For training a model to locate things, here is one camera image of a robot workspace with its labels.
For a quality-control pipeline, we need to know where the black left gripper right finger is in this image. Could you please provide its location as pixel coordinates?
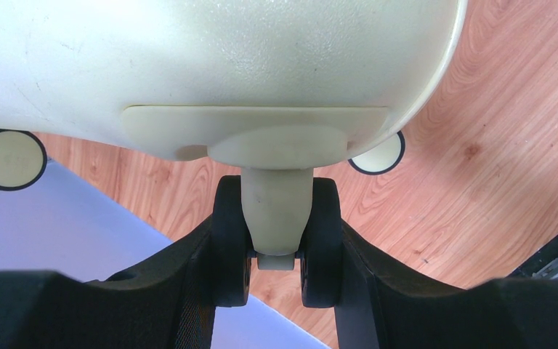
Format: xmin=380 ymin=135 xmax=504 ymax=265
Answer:
xmin=334 ymin=223 xmax=558 ymax=348

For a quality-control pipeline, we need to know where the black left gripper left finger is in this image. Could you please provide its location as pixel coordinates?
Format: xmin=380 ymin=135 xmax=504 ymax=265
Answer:
xmin=0 ymin=220 xmax=215 ymax=348

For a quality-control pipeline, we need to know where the cream suitcase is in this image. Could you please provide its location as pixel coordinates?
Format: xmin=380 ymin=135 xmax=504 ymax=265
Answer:
xmin=0 ymin=1 xmax=467 ymax=308

